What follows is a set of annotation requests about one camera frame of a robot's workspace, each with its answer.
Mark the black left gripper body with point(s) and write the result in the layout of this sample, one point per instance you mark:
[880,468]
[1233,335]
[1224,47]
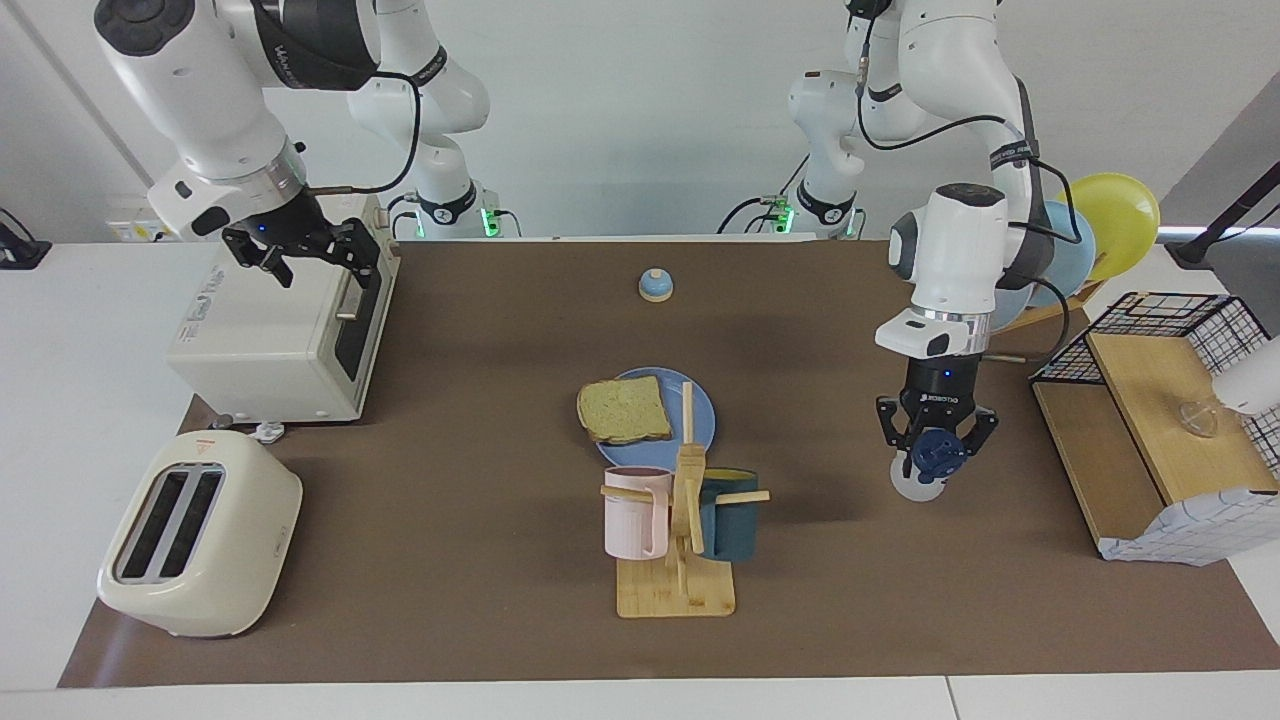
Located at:
[940,385]

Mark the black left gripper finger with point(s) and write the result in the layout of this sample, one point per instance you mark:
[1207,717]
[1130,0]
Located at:
[893,425]
[978,430]

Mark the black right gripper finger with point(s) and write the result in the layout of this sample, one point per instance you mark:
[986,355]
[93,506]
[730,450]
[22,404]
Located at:
[265,262]
[360,255]

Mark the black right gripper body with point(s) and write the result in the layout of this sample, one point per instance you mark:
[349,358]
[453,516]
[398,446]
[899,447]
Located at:
[285,225]

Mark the slice of toast bread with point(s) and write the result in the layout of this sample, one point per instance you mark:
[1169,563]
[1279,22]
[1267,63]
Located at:
[625,410]

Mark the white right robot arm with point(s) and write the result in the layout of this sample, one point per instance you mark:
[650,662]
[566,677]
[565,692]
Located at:
[210,90]

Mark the pale grey plate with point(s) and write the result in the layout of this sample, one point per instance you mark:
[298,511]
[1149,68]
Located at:
[1010,308]

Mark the light blue plate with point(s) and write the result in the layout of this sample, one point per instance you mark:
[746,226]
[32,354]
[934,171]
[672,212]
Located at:
[1070,260]

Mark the periwinkle blue plate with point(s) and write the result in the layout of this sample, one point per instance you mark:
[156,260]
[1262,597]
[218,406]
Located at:
[695,420]

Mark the yellow plate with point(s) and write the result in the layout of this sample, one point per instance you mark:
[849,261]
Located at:
[1120,220]

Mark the white toaster oven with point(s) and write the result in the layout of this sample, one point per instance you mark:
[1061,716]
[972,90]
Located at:
[260,350]

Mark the wooden dish rack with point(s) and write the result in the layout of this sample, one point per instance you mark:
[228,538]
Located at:
[1050,315]

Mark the brown table mat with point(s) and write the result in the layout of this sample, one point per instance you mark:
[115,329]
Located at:
[450,400]

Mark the wooden shelf box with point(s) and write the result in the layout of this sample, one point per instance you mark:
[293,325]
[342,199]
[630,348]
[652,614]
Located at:
[1150,420]

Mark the dark teal mug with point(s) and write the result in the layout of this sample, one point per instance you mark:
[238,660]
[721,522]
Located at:
[730,530]

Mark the clear glass cup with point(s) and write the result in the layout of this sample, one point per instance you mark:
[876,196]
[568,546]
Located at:
[1198,418]

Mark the black clamp device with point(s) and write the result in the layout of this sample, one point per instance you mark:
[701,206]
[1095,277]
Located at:
[20,250]

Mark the wooden mug tree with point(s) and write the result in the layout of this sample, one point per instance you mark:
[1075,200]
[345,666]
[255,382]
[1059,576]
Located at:
[675,595]

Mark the pink mug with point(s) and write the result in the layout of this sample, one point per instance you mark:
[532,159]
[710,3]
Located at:
[630,520]

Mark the white cylinder object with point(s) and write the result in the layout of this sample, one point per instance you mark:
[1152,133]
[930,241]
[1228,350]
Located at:
[1255,385]

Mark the cream two-slot toaster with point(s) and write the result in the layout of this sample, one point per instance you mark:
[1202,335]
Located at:
[200,540]

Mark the black stand pole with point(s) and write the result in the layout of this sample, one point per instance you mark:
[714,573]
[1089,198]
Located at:
[1230,215]

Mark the white wall socket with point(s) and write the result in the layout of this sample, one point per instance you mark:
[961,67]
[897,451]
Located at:
[130,230]

